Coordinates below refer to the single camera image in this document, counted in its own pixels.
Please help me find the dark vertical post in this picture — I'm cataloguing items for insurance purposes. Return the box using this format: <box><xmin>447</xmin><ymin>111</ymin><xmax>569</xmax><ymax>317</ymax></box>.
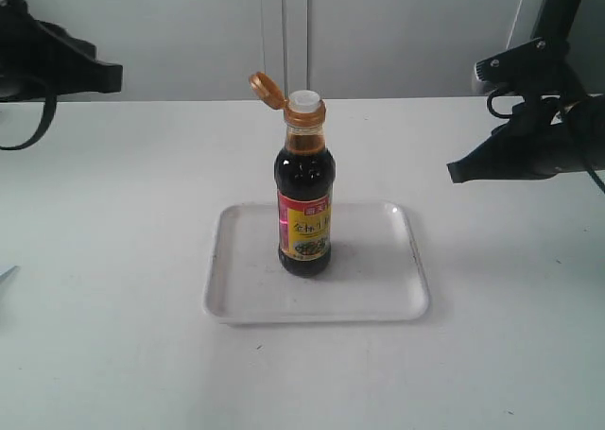
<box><xmin>528</xmin><ymin>0</ymin><xmax>590</xmax><ymax>95</ymax></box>

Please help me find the white plastic tray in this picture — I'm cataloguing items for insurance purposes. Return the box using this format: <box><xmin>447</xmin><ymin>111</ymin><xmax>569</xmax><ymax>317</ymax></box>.
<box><xmin>203</xmin><ymin>201</ymin><xmax>430</xmax><ymax>325</ymax></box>

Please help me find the black left strap cable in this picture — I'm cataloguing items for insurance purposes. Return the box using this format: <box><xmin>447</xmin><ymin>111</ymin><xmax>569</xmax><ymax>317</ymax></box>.
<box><xmin>0</xmin><ymin>70</ymin><xmax>58</xmax><ymax>151</ymax></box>

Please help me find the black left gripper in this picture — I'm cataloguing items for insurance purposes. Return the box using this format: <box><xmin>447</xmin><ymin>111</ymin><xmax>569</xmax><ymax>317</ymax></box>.
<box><xmin>1</xmin><ymin>0</ymin><xmax>123</xmax><ymax>102</ymax></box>

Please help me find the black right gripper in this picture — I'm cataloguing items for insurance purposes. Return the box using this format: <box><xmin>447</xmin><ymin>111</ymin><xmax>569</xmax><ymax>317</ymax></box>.
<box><xmin>447</xmin><ymin>95</ymin><xmax>604</xmax><ymax>183</ymax></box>

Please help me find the dark soy sauce bottle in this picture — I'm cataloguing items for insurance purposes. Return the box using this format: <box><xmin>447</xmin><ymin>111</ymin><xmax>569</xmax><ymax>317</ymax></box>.
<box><xmin>249</xmin><ymin>72</ymin><xmax>336</xmax><ymax>277</ymax></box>

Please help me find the black thin right cable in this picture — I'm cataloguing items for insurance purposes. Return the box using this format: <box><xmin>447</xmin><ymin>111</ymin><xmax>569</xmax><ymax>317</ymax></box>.
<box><xmin>486</xmin><ymin>89</ymin><xmax>605</xmax><ymax>190</ymax></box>

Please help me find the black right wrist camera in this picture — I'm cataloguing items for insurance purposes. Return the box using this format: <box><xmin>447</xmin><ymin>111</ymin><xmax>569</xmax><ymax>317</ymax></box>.
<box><xmin>472</xmin><ymin>38</ymin><xmax>587</xmax><ymax>103</ymax></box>

